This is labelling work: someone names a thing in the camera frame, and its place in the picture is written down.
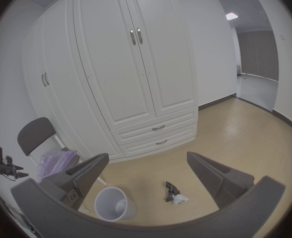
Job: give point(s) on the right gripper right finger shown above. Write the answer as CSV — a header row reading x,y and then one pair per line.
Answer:
x,y
218,180

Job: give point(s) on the white chair with grey seat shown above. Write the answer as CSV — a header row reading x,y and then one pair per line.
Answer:
x,y
34,135

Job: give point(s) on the purple plastic bag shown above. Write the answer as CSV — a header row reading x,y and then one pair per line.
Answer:
x,y
54,162

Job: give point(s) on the black plastic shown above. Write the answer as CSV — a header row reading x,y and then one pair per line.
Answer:
x,y
172,188

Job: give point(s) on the grey curtain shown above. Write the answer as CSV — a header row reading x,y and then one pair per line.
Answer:
x,y
257,56

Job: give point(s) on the white trash bin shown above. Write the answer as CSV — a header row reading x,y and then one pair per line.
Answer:
x,y
130,207

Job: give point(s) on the small ceiling light panel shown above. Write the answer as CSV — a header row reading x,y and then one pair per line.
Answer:
x,y
231,16

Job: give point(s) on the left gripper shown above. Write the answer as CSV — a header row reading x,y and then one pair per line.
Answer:
x,y
7,170

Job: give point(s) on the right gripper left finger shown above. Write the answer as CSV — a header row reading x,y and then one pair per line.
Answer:
x,y
86,175

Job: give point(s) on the white wardrobe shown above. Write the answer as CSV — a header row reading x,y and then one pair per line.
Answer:
x,y
111,71

